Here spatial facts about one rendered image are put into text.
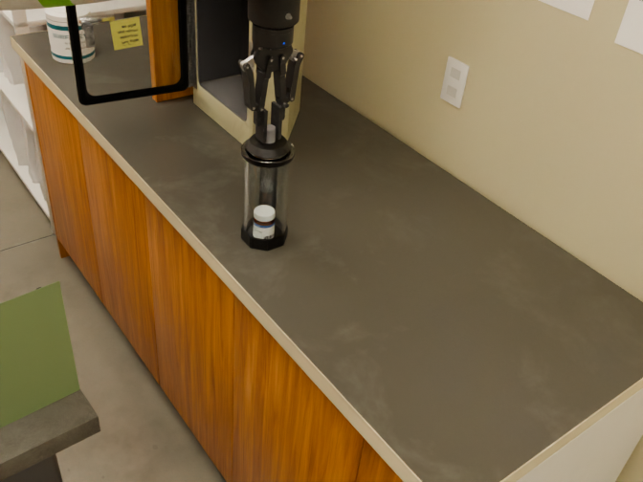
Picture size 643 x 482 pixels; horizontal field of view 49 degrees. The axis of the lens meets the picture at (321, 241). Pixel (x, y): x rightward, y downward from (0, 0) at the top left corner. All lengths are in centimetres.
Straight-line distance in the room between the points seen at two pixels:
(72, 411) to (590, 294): 105
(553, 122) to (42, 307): 113
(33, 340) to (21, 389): 9
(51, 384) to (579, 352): 96
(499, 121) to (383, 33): 45
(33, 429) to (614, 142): 123
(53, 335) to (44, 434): 16
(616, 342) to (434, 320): 36
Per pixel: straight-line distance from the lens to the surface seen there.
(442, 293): 147
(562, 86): 163
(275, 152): 138
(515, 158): 175
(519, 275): 157
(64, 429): 121
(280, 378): 149
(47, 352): 117
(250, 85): 132
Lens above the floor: 188
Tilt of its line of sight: 37 degrees down
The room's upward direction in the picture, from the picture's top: 6 degrees clockwise
